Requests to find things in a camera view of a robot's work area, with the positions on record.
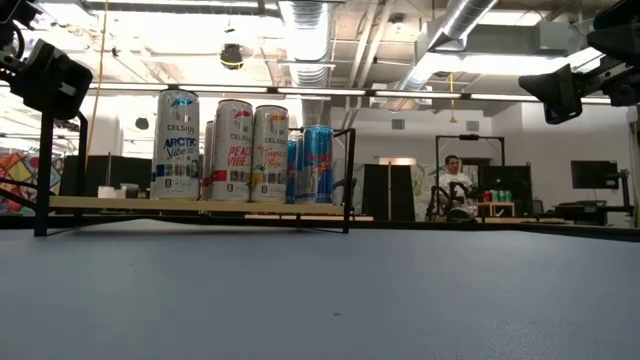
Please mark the black cabinet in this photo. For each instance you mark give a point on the black cabinet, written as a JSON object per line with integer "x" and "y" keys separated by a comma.
{"x": 400, "y": 192}
{"x": 125, "y": 172}

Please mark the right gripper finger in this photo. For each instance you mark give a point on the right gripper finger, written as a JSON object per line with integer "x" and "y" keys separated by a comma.
{"x": 557, "y": 95}

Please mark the black table frame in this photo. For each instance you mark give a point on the black table frame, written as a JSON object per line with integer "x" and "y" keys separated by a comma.
{"x": 565, "y": 230}

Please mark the blue table mat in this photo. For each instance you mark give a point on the blue table mat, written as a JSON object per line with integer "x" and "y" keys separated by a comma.
{"x": 375, "y": 300}

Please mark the silver round air duct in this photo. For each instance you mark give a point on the silver round air duct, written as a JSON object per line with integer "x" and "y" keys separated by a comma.
{"x": 450, "y": 30}

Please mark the white Celsius can yellow band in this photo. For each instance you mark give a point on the white Celsius can yellow band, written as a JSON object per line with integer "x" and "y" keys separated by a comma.
{"x": 270, "y": 155}

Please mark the white small box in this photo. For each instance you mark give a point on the white small box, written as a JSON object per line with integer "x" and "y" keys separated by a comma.
{"x": 106, "y": 192}

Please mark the black metal bar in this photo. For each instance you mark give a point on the black metal bar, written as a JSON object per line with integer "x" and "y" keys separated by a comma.
{"x": 470, "y": 136}

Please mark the white Celsius can black lid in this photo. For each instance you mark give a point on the white Celsius can black lid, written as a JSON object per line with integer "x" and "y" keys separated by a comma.
{"x": 207, "y": 160}
{"x": 176, "y": 150}

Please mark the white Celsius Peach Vibe can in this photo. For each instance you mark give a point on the white Celsius Peach Vibe can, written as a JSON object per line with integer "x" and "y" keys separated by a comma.
{"x": 232, "y": 150}

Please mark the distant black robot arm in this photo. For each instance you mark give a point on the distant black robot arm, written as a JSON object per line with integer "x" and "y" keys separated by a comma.
{"x": 452, "y": 197}

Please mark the black desk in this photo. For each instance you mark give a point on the black desk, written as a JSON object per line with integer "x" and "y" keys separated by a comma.
{"x": 592, "y": 210}

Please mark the blue silver Red Bull can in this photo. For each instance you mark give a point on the blue silver Red Bull can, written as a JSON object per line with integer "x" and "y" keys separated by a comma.
{"x": 318, "y": 170}
{"x": 299, "y": 175}
{"x": 290, "y": 175}

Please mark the wooden shelf black metal frame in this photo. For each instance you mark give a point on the wooden shelf black metal frame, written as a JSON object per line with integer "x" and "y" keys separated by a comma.
{"x": 125, "y": 203}

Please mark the person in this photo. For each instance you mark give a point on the person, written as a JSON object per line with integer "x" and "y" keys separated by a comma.
{"x": 452, "y": 185}

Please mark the grey rectangular air duct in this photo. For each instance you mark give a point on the grey rectangular air duct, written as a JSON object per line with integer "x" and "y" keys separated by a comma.
{"x": 500, "y": 37}

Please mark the black ceiling speaker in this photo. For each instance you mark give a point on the black ceiling speaker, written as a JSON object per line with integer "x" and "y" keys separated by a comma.
{"x": 231, "y": 56}

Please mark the silver ribbed air duct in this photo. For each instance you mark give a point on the silver ribbed air duct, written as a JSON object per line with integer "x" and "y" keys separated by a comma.
{"x": 307, "y": 30}

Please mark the black monitor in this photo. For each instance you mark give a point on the black monitor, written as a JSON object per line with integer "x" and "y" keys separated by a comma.
{"x": 594, "y": 174}
{"x": 505, "y": 180}

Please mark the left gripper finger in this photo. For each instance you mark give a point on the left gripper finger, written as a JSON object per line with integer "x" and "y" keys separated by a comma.
{"x": 52, "y": 82}

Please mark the long ceiling light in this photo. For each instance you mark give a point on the long ceiling light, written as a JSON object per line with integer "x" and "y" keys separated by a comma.
{"x": 325, "y": 92}
{"x": 222, "y": 88}
{"x": 500, "y": 97}
{"x": 125, "y": 86}
{"x": 417, "y": 94}

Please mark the small wooden table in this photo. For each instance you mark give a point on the small wooden table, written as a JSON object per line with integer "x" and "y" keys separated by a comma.
{"x": 495, "y": 206}

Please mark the black round ceiling fixture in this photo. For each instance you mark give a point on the black round ceiling fixture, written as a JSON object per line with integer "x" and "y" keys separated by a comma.
{"x": 141, "y": 123}

